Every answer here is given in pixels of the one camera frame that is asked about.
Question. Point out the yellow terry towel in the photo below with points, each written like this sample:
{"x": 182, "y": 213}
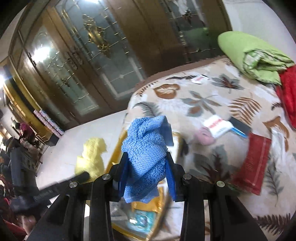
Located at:
{"x": 91, "y": 157}

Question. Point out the stack of pink boxes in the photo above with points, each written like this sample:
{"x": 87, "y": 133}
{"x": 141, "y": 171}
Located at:
{"x": 49, "y": 124}

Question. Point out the leaf print blanket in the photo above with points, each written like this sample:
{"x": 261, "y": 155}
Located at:
{"x": 208, "y": 97}

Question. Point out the red cloth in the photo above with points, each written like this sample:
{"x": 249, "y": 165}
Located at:
{"x": 9, "y": 222}

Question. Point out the white tray with yellow rim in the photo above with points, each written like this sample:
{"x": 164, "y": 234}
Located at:
{"x": 114, "y": 155}

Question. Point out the pink mesh puff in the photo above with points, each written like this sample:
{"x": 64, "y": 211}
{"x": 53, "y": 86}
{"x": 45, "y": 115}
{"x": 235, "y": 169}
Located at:
{"x": 203, "y": 137}

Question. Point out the yellow packet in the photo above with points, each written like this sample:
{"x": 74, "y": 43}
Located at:
{"x": 150, "y": 206}

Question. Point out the blue and black packet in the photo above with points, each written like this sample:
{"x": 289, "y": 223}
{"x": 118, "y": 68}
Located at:
{"x": 241, "y": 127}

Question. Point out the light blue terry towel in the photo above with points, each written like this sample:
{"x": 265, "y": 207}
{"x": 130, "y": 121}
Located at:
{"x": 145, "y": 148}

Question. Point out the teal tissue packet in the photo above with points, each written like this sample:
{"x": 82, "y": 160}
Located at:
{"x": 142, "y": 219}

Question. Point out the green folded quilt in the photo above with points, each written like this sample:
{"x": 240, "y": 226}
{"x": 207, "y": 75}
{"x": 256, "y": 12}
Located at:
{"x": 233, "y": 44}

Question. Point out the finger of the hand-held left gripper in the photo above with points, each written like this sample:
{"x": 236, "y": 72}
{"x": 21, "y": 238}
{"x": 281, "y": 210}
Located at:
{"x": 82, "y": 176}

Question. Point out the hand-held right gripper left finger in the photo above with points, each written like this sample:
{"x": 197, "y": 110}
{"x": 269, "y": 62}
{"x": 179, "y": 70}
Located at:
{"x": 121, "y": 179}

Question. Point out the white packet with red print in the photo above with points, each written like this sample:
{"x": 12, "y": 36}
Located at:
{"x": 217, "y": 126}

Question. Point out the wooden stained glass door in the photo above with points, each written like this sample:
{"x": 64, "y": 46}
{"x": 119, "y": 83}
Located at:
{"x": 161, "y": 34}
{"x": 104, "y": 53}
{"x": 50, "y": 76}

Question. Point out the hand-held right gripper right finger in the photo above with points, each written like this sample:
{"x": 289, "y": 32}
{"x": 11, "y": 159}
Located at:
{"x": 171, "y": 182}

